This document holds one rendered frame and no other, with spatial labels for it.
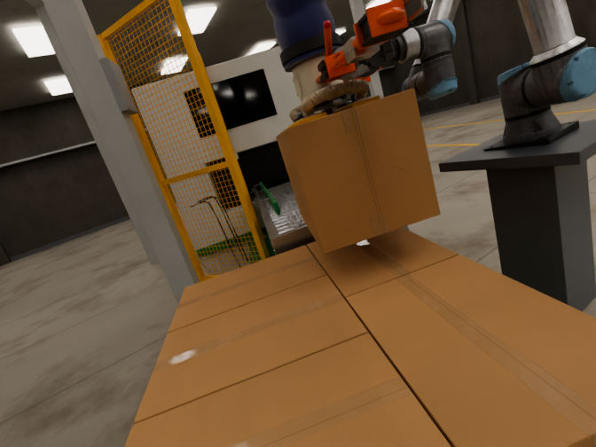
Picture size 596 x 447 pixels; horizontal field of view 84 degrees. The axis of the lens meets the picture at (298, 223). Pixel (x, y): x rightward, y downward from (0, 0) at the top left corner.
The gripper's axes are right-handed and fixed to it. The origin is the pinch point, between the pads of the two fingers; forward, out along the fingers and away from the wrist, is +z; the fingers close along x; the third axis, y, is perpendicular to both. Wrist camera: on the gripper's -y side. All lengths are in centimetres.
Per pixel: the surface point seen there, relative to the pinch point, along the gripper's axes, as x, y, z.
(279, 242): -62, 56, 31
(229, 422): -66, -41, 57
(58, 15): 84, 124, 105
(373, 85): 12, 337, -161
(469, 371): -66, -53, 9
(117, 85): 41, 122, 90
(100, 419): -120, 59, 146
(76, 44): 68, 124, 102
